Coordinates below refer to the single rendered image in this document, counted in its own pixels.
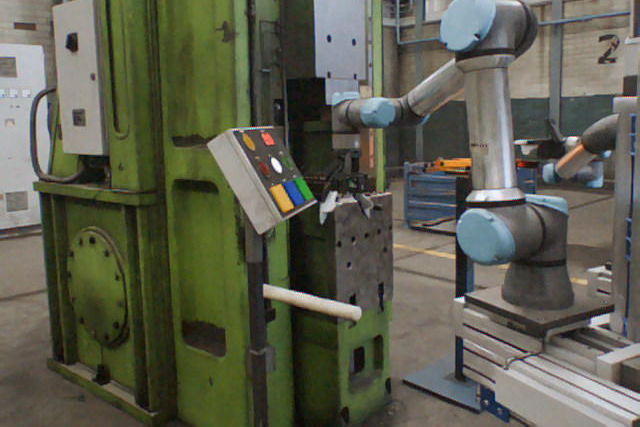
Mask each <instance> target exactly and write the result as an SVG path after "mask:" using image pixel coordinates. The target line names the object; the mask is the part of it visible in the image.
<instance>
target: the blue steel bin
mask: <svg viewBox="0 0 640 427"><path fill-rule="evenodd" d="M424 163H428V167H430V162H419V163H412V164H410V163H409V162H404V223H403V226H402V228H410V225H411V224H410V219H415V220H424V221H429V220H433V219H438V218H442V217H446V216H450V215H454V214H455V213H456V175H452V174H444V170H440V171H433V172H426V173H425V172H422V168H424V167H423V165H424ZM518 171H519V172H518V173H516V181H517V187H518V189H519V190H521V191H522V192H523V193H524V194H533V195H537V169H521V168H518Z"/></svg>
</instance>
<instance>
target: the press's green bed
mask: <svg viewBox="0 0 640 427"><path fill-rule="evenodd" d="M291 312H292V343H293V375H294V406H295V423H297V424H299V423H300V424H302V425H305V426H307V427H359V426H360V425H361V424H363V423H364V422H366V421H367V420H368V419H370V418H371V417H373V416H374V415H375V414H377V413H378V412H379V411H381V410H382V409H384V408H385V407H386V406H388V405H389V404H391V403H392V402H393V400H391V389H390V341H389V322H390V321H391V320H392V298H390V299H388V300H386V301H383V302H379V304H377V305H375V306H373V307H371V308H369V309H367V310H365V311H362V312H361V316H360V318H359V319H358V320H357V321H353V320H349V319H346V320H344V321H341V322H339V323H334V322H330V321H327V320H323V319H319V318H316V317H312V316H308V315H305V314H301V313H298V312H294V311H291Z"/></svg>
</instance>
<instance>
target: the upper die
mask: <svg viewBox="0 0 640 427"><path fill-rule="evenodd" d="M335 92H358V79H341V78H314V79H301V80H289V81H286V99H287V106H310V105H332V95H333V94H334V93H335Z"/></svg>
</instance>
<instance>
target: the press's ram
mask: <svg viewBox="0 0 640 427"><path fill-rule="evenodd" d="M283 4H284V36H285V68H286V81H289V80H301V79H314V78H341V79H358V80H365V31H364V0H283Z"/></svg>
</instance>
